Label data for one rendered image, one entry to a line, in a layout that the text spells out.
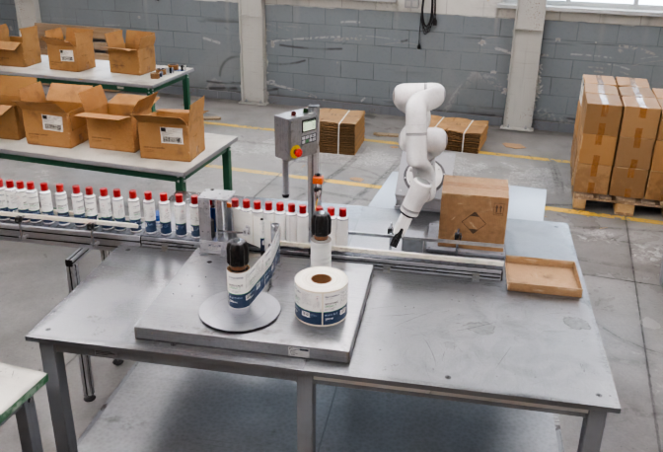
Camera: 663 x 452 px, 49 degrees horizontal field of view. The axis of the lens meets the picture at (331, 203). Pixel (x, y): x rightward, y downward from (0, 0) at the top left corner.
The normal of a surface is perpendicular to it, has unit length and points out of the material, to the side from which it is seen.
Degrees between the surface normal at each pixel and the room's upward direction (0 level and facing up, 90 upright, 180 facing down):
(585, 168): 87
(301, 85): 90
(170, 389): 1
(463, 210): 90
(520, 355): 0
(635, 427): 0
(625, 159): 92
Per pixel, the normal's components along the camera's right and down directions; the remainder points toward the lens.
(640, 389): 0.01, -0.92
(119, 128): -0.28, 0.36
